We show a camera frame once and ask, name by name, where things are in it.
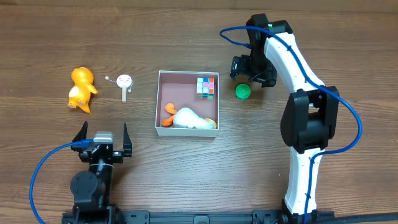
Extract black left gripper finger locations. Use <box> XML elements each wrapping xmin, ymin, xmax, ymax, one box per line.
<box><xmin>71</xmin><ymin>121</ymin><xmax>88</xmax><ymax>152</ymax></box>
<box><xmin>123</xmin><ymin>123</ymin><xmax>132</xmax><ymax>157</ymax></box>

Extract multicolour puzzle cube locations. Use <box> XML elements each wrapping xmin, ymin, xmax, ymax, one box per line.
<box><xmin>196</xmin><ymin>77</ymin><xmax>215</xmax><ymax>100</ymax></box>

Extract white plush duck orange feet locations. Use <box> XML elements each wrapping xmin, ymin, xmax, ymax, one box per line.
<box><xmin>162</xmin><ymin>103</ymin><xmax>217</xmax><ymax>129</ymax></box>

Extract white cardboard box pink interior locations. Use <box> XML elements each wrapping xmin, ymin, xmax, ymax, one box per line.
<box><xmin>155</xmin><ymin>70</ymin><xmax>220</xmax><ymax>138</ymax></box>

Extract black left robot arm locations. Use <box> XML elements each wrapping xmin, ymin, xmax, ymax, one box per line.
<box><xmin>70</xmin><ymin>122</ymin><xmax>132</xmax><ymax>210</ymax></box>

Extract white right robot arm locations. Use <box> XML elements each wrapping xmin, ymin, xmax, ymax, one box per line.
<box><xmin>230</xmin><ymin>14</ymin><xmax>338</xmax><ymax>215</ymax></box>

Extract green round lid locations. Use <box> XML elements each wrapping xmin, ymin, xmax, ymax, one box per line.
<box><xmin>235</xmin><ymin>83</ymin><xmax>251</xmax><ymax>100</ymax></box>

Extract orange bear figurine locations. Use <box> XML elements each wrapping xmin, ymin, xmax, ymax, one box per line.
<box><xmin>68</xmin><ymin>67</ymin><xmax>98</xmax><ymax>113</ymax></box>

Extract white wooden rattle drum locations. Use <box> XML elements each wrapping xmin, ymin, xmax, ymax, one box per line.
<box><xmin>105</xmin><ymin>74</ymin><xmax>134</xmax><ymax>103</ymax></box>

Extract black mounting rail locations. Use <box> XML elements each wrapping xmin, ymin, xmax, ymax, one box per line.
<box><xmin>62</xmin><ymin>207</ymin><xmax>397</xmax><ymax>224</ymax></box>

